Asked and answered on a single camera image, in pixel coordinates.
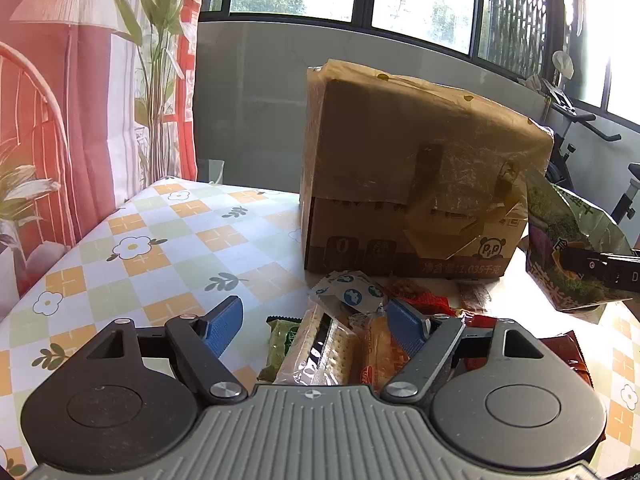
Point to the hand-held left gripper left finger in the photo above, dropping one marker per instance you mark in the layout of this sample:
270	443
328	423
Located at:
222	327

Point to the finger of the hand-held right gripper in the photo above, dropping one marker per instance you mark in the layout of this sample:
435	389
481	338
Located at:
580	260

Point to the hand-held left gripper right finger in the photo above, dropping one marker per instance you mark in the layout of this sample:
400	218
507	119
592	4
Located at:
405	325

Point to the orange bread packet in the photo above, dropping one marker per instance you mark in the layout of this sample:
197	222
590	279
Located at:
380	357

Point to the green snack bag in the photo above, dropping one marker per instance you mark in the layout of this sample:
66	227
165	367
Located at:
560	220

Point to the clear red-brown snack packet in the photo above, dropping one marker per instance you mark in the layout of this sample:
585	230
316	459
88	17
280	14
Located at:
475	296

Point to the clear cracker packet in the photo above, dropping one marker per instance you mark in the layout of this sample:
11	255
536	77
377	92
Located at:
320	352

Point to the brown cardboard box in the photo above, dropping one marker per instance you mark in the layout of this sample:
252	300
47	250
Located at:
390	160

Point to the clear brown snack packet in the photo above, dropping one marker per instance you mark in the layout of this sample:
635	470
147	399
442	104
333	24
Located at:
410	287

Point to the small green snack packet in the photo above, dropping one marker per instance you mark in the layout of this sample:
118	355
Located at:
282	347

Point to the white blue printed packet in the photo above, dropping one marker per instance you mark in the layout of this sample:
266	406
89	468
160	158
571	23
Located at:
350	292

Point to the dark red snack packet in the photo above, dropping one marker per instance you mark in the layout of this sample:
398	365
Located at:
567	357

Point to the black exercise bike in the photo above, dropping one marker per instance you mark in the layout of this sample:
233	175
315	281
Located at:
575	125

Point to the white plastic bin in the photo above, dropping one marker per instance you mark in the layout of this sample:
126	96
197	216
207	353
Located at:
211	170

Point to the white cloth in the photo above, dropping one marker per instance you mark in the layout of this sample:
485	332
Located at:
534	82

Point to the white cap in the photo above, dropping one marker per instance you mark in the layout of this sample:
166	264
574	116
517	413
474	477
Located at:
562	64

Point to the perforated metal window panel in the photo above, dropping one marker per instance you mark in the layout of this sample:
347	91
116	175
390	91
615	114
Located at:
517	15

